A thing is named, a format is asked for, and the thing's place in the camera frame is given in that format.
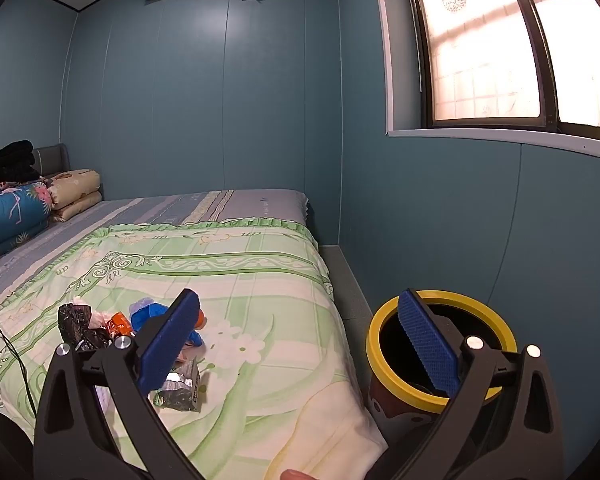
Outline black cable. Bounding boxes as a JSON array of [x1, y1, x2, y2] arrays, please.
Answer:
[[0, 312, 39, 417]]

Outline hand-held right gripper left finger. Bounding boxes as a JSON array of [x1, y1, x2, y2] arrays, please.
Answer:
[[34, 289, 201, 480]]

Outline grey padded headboard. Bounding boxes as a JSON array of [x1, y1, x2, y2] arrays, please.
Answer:
[[32, 142, 71, 179]]

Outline beige stacked pillows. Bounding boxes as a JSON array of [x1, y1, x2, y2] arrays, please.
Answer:
[[45, 169, 104, 224]]

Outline blue plastic wrapper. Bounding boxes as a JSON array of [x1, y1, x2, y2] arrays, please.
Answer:
[[130, 298, 204, 349]]

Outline yellow-rimmed dark waste bin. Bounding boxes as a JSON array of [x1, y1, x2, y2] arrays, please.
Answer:
[[366, 290, 518, 453]]

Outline grey striped bedsheet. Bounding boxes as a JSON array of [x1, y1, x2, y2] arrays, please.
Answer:
[[0, 189, 311, 313]]

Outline green patterned blanket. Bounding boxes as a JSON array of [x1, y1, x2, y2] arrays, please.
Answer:
[[0, 217, 389, 480]]

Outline blue floral quilt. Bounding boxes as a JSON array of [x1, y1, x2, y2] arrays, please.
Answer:
[[0, 180, 57, 259]]

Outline orange snack wrapper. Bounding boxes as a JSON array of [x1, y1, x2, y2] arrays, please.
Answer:
[[105, 312, 134, 339]]

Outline silver foil wrapper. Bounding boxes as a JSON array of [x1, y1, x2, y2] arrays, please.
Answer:
[[152, 357, 204, 414]]

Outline grey bed frame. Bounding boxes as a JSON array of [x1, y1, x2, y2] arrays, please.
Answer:
[[319, 244, 377, 397]]

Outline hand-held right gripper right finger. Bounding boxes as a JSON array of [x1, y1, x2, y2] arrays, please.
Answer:
[[385, 289, 564, 480]]

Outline dark framed window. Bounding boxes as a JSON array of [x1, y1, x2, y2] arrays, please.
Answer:
[[372, 0, 600, 161]]

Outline black folded clothes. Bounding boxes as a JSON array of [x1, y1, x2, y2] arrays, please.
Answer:
[[0, 140, 44, 197]]

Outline black plastic bag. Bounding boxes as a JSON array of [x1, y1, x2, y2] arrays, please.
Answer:
[[57, 303, 114, 352]]

